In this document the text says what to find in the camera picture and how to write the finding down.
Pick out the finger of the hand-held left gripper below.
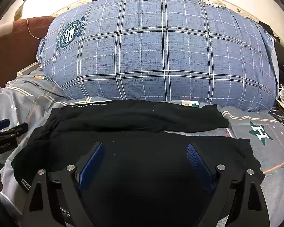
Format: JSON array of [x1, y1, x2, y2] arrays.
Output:
[[0, 122, 29, 140], [0, 119, 10, 132]]

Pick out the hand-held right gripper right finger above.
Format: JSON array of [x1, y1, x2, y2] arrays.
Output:
[[186, 144, 268, 227]]

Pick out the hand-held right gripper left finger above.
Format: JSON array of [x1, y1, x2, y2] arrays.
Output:
[[21, 142, 105, 227]]

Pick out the black pants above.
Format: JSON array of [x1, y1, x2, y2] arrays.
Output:
[[11, 99, 265, 227]]

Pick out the grey patterned bedsheet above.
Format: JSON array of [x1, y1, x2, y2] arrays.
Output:
[[0, 68, 284, 227]]

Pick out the brown headboard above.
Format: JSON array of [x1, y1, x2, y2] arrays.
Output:
[[0, 16, 55, 96]]

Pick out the black clothing pile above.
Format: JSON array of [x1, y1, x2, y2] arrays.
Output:
[[258, 21, 284, 65]]

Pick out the wooden bed frame plank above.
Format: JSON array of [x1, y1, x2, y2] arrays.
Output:
[[17, 62, 40, 77]]

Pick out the white cord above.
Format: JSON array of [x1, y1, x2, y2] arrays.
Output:
[[26, 18, 47, 40]]

